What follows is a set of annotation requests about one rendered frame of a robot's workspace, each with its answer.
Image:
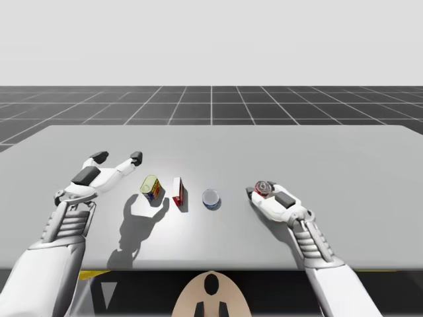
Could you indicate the blue flat can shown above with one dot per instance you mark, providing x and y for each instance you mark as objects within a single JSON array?
[{"x": 211, "y": 199}]

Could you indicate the green and blue rectangular can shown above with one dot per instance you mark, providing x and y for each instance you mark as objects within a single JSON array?
[{"x": 152, "y": 188}]

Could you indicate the red and white carton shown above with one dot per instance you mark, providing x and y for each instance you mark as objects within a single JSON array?
[{"x": 178, "y": 192}]

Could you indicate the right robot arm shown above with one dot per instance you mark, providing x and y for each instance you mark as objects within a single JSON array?
[{"x": 325, "y": 264}]

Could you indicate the tan robot part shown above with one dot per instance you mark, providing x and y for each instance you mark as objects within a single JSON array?
[{"x": 211, "y": 295}]

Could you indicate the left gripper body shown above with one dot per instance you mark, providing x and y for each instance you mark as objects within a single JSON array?
[{"x": 91, "y": 181}]

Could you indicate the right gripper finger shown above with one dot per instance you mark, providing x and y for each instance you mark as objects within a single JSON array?
[
  {"x": 277, "y": 187},
  {"x": 250, "y": 193}
]

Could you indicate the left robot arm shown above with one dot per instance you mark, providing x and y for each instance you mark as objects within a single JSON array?
[{"x": 56, "y": 251}]

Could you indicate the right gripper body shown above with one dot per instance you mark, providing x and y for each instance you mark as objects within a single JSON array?
[{"x": 281, "y": 206}]

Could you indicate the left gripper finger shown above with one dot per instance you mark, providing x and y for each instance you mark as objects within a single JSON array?
[
  {"x": 96, "y": 158},
  {"x": 129, "y": 164}
]

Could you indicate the red and white can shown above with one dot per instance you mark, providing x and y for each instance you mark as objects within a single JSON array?
[{"x": 262, "y": 188}]

